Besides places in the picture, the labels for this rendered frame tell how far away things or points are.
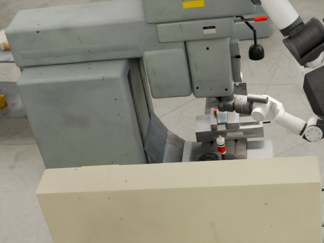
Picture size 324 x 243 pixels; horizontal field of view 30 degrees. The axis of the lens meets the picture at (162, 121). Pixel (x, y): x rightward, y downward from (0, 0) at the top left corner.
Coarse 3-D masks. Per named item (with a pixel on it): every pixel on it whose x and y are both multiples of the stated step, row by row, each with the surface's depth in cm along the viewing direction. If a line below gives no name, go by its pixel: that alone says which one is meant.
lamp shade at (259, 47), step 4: (260, 44) 276; (252, 48) 274; (256, 48) 273; (260, 48) 273; (248, 52) 277; (252, 52) 274; (256, 52) 273; (260, 52) 274; (252, 56) 275; (256, 56) 274; (260, 56) 274; (264, 56) 277
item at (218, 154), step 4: (216, 152) 279; (220, 152) 279; (196, 156) 279; (200, 156) 277; (204, 156) 276; (208, 156) 276; (212, 156) 275; (216, 156) 275; (220, 156) 276; (196, 160) 277; (200, 160) 275; (204, 160) 274; (208, 160) 276; (212, 160) 273; (216, 160) 273; (220, 160) 274
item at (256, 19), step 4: (256, 16) 253; (260, 16) 252; (264, 16) 252; (236, 20) 254; (240, 20) 254; (244, 20) 254; (248, 20) 253; (252, 20) 253; (256, 20) 252; (260, 20) 252; (264, 20) 252
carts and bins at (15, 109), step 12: (0, 36) 471; (0, 48) 466; (0, 60) 452; (12, 60) 449; (0, 84) 529; (12, 84) 526; (0, 96) 492; (12, 96) 509; (0, 108) 495; (12, 108) 494; (24, 108) 491
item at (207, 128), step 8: (200, 120) 322; (208, 120) 320; (216, 120) 313; (240, 120) 316; (248, 120) 315; (200, 128) 316; (208, 128) 315; (216, 128) 311; (224, 128) 312; (240, 128) 310; (248, 128) 310; (256, 128) 310; (200, 136) 315; (208, 136) 315; (216, 136) 315; (224, 136) 315; (232, 136) 314; (240, 136) 313; (248, 136) 313; (256, 136) 313
